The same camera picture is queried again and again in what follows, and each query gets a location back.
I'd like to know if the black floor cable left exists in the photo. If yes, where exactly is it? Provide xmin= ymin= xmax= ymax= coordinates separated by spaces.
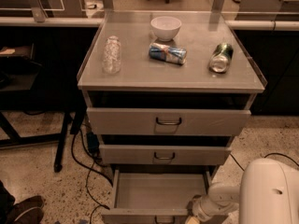
xmin=69 ymin=121 xmax=115 ymax=224

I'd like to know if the grey middle drawer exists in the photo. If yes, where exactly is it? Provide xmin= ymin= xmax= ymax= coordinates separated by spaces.
xmin=100 ymin=145 xmax=231 ymax=165

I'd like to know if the green soda can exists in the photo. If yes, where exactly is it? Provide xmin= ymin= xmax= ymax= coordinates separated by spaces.
xmin=208 ymin=43 xmax=234 ymax=74

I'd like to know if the black table frame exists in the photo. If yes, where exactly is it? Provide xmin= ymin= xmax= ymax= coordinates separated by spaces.
xmin=0 ymin=112 xmax=73 ymax=173

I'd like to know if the dark shoe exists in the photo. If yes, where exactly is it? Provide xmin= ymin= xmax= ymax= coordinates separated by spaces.
xmin=5 ymin=195 xmax=44 ymax=224

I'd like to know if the grey drawer cabinet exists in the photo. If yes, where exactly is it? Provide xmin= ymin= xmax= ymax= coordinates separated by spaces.
xmin=76 ymin=10 xmax=268 ymax=179

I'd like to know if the black floor cable right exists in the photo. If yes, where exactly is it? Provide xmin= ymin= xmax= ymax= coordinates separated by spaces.
xmin=229 ymin=152 xmax=299 ymax=173

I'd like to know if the grey bottom drawer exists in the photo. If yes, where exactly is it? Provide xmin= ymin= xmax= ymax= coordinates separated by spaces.
xmin=102 ymin=168 xmax=211 ymax=224

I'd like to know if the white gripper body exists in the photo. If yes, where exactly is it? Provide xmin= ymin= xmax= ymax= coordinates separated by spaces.
xmin=192 ymin=195 xmax=217 ymax=222

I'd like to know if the grey top drawer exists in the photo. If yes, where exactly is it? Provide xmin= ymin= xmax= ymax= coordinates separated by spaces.
xmin=87 ymin=107 xmax=250 ymax=136

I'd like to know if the blue crushed can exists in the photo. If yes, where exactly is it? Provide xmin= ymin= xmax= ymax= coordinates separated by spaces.
xmin=149 ymin=43 xmax=187 ymax=65

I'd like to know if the black power adapter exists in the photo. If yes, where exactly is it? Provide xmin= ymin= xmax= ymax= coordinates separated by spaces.
xmin=86 ymin=132 xmax=99 ymax=154

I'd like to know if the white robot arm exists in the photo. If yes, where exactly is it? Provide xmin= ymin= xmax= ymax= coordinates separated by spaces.
xmin=185 ymin=159 xmax=299 ymax=224

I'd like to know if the black floor cable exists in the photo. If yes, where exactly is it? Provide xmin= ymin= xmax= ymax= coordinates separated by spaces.
xmin=69 ymin=121 xmax=115 ymax=224
xmin=229 ymin=152 xmax=299 ymax=173

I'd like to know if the clear plastic bottle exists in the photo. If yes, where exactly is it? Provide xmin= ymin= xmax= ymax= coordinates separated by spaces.
xmin=102 ymin=35 xmax=121 ymax=74

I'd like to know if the white bowl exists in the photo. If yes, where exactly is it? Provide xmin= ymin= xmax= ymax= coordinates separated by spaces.
xmin=150 ymin=16 xmax=181 ymax=41

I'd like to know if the grey drawer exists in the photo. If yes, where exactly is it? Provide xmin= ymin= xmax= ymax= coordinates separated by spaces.
xmin=102 ymin=168 xmax=211 ymax=224
xmin=100 ymin=145 xmax=231 ymax=165
xmin=87 ymin=107 xmax=250 ymax=136

